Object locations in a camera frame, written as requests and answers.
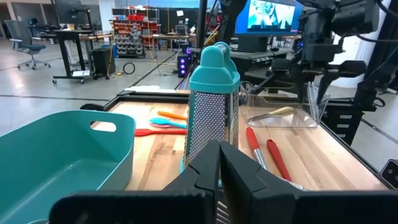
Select cream handled knife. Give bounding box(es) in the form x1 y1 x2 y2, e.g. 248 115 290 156
248 106 295 123

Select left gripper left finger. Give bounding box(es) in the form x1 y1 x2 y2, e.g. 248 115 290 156
49 139 221 224

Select clear plastic bag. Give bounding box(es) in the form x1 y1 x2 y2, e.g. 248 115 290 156
123 85 178 95

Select black cable coil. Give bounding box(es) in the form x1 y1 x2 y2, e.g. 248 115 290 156
122 62 136 75

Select black vertical pole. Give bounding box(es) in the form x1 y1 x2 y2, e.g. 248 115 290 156
195 0 208 49

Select black standing desk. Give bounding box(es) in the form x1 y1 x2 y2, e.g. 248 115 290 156
29 29 113 85

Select computer tower purple lights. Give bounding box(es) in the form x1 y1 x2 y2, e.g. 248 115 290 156
176 46 194 78

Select teal plastic bin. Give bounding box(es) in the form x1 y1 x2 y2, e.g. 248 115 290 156
0 109 137 224

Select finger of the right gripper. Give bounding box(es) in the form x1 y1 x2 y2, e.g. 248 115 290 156
316 60 368 106

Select red spoon steel shaft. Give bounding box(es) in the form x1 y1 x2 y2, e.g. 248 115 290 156
245 126 271 171

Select computer monitor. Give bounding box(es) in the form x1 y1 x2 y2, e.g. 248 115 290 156
234 0 304 37

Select teal steel box grater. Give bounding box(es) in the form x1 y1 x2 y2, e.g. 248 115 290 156
179 41 242 175

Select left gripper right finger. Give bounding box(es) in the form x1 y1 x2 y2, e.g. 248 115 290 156
220 141 398 224

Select small blue silicone spatula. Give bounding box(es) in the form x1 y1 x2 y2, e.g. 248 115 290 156
149 117 188 129

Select black waste bin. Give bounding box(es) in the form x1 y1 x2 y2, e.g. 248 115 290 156
92 47 116 75

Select black drawer cabinet white labels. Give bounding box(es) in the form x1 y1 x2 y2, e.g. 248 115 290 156
322 101 365 146

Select clear plastic tray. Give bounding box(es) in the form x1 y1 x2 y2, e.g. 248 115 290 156
239 81 331 129

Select parts shelf red bins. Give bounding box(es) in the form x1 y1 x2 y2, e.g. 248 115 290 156
109 14 161 59

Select small red silicone spatula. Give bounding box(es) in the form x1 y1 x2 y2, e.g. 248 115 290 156
134 128 188 138

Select all red slotted spoon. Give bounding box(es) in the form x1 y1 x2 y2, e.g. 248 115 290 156
266 139 308 192

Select small orange silicone spatula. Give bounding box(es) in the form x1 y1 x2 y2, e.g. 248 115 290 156
157 110 188 121

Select grey office chair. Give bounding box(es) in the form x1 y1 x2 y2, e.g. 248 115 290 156
4 19 52 71

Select small black camera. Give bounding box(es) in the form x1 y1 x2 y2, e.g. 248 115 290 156
379 159 398 190

